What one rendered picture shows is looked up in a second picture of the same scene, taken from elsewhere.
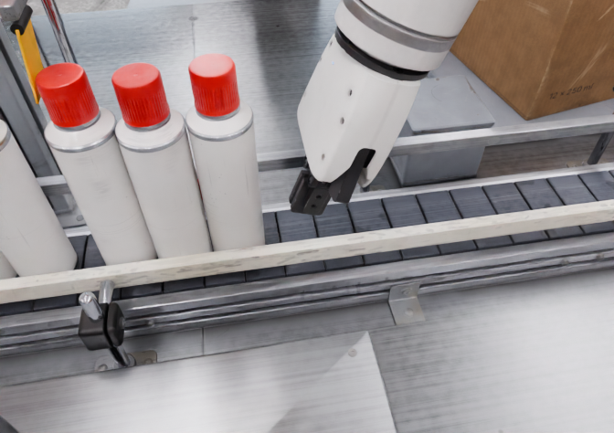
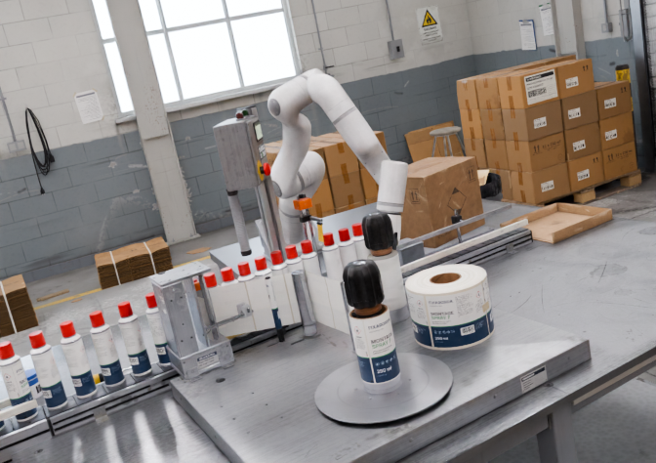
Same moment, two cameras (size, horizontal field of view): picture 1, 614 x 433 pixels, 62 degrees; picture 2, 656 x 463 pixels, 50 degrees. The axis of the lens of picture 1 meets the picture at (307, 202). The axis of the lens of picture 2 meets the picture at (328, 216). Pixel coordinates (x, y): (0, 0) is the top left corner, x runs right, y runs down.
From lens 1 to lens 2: 1.89 m
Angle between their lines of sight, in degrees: 36
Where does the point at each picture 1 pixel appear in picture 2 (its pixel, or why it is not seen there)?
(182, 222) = not seen: hidden behind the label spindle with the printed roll
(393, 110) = (397, 221)
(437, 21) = (399, 200)
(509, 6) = (411, 216)
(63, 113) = (330, 241)
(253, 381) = not seen: hidden behind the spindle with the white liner
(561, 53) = (433, 221)
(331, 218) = not seen: hidden behind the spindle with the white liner
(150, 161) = (349, 248)
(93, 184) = (337, 260)
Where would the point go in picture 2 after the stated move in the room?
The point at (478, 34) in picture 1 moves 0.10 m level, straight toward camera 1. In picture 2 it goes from (404, 231) to (407, 237)
